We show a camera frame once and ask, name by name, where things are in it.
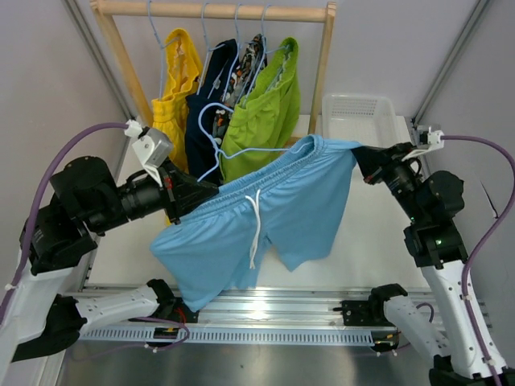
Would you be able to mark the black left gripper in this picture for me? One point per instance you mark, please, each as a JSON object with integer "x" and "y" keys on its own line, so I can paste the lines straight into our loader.
{"x": 182, "y": 192}

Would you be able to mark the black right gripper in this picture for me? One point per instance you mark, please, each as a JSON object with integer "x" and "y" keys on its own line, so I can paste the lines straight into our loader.
{"x": 371, "y": 157}

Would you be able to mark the light blue shorts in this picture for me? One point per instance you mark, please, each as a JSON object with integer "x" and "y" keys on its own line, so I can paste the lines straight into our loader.
{"x": 295, "y": 205}

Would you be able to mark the lime green shorts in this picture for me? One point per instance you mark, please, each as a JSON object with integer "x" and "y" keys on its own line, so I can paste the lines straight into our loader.
{"x": 263, "y": 122}

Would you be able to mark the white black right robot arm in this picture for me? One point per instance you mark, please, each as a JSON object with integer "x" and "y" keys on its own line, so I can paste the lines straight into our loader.
{"x": 464, "y": 353}

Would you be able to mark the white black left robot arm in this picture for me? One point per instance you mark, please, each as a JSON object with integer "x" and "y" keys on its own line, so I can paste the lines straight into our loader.
{"x": 86, "y": 204}

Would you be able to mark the yellow shorts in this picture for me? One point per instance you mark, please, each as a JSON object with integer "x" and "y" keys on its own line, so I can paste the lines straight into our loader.
{"x": 182, "y": 72}

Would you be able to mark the blue hanger of navy shorts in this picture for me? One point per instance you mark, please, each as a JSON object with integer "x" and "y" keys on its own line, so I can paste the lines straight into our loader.
{"x": 209, "y": 49}

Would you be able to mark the camouflage patterned shorts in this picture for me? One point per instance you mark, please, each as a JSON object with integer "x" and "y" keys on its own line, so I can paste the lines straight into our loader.
{"x": 222, "y": 120}

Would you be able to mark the blue hanger of yellow shorts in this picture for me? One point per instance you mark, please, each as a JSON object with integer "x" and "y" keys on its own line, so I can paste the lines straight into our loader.
{"x": 162, "y": 50}

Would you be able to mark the blue hanger of camouflage shorts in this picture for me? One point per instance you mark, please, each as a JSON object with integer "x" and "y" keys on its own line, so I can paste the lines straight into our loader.
{"x": 237, "y": 52}

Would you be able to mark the white plastic basket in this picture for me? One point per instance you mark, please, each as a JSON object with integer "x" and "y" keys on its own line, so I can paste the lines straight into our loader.
{"x": 369, "y": 120}

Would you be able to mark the wooden clothes rack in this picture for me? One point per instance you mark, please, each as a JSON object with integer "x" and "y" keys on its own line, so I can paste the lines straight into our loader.
{"x": 105, "y": 12}

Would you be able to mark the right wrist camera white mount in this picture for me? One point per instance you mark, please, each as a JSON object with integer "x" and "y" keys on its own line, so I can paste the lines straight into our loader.
{"x": 429, "y": 138}

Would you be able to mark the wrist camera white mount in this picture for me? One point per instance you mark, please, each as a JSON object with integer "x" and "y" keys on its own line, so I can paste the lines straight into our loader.
{"x": 429, "y": 138}
{"x": 151, "y": 147}

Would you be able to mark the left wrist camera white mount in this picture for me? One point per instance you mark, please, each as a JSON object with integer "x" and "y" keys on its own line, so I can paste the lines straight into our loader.
{"x": 151, "y": 147}

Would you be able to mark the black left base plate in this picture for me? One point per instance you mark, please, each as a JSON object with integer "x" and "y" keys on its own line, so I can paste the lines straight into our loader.
{"x": 176, "y": 310}

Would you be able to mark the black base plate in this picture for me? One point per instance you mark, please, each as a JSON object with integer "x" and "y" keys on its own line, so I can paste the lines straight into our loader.
{"x": 361, "y": 313}
{"x": 176, "y": 310}

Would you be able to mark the aluminium mounting rail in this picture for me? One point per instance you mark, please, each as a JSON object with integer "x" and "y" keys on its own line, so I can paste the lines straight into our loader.
{"x": 278, "y": 308}

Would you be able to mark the slotted grey cable duct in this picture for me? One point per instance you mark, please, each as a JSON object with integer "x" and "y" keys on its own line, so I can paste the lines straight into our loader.
{"x": 197, "y": 334}

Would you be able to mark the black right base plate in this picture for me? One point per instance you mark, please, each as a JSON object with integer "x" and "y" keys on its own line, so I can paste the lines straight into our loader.
{"x": 361, "y": 313}

